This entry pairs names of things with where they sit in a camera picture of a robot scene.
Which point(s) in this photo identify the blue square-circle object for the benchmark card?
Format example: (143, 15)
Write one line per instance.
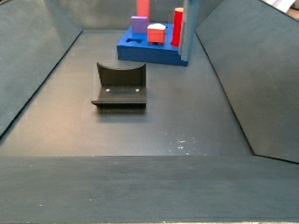
(188, 25)

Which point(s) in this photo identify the black curved fixture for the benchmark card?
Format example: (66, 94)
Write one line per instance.
(121, 86)

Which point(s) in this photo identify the red square peg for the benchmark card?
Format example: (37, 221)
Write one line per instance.
(143, 8)

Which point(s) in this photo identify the blue shape-sorter base block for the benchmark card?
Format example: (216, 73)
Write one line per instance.
(133, 48)

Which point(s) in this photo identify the red pentagon peg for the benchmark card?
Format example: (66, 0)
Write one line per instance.
(155, 33)

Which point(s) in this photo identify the purple peg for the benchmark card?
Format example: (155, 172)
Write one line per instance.
(138, 23)

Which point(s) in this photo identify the red hexagonal peg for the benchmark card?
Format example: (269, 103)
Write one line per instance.
(176, 26)

